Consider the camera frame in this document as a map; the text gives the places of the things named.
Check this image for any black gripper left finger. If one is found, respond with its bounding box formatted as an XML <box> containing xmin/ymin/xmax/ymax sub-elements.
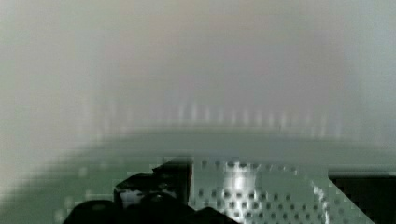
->
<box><xmin>152</xmin><ymin>157</ymin><xmax>193</xmax><ymax>204</ymax></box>

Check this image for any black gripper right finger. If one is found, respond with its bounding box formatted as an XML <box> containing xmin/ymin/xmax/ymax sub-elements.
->
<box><xmin>329</xmin><ymin>175</ymin><xmax>396</xmax><ymax>224</ymax></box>

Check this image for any green plastic strainer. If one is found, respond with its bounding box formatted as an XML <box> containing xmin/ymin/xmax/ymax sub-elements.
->
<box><xmin>1</xmin><ymin>128</ymin><xmax>395</xmax><ymax>224</ymax></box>

